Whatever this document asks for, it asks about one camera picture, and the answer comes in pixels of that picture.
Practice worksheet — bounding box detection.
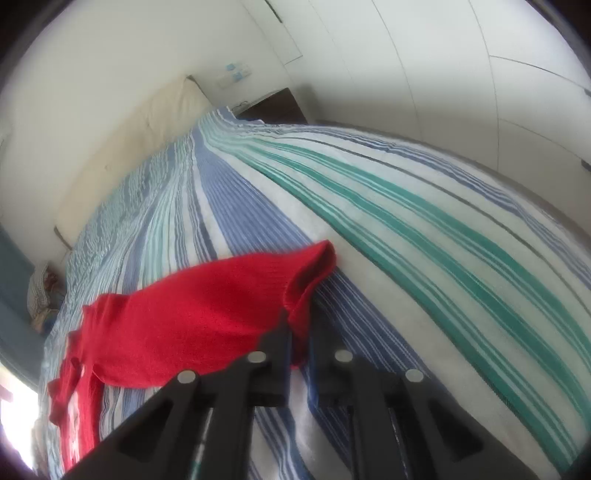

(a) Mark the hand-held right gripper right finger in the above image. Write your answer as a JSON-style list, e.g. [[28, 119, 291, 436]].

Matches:
[[308, 331, 542, 480]]

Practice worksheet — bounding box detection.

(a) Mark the blue curtain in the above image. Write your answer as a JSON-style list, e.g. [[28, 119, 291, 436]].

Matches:
[[0, 226, 47, 388]]

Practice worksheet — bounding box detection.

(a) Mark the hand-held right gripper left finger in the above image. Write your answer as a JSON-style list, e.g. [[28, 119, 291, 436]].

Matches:
[[60, 318, 293, 480]]

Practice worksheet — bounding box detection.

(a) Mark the dark wooden nightstand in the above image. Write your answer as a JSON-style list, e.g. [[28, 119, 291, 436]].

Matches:
[[231, 88, 309, 125]]

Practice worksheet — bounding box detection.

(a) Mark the white wardrobe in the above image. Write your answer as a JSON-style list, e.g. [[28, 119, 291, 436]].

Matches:
[[268, 0, 591, 217]]

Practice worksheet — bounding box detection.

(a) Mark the white wall socket panel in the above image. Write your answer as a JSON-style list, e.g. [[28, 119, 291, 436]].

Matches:
[[217, 62, 253, 88]]

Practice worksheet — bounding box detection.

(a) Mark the striped bed sheet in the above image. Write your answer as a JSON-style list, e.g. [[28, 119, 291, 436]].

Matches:
[[28, 106, 591, 480]]

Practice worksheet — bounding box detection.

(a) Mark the pile of mixed clothes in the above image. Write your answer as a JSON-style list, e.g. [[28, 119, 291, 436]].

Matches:
[[25, 263, 66, 333]]

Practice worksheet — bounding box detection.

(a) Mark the red knit sweater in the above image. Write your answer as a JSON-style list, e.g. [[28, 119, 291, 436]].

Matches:
[[46, 240, 338, 472]]

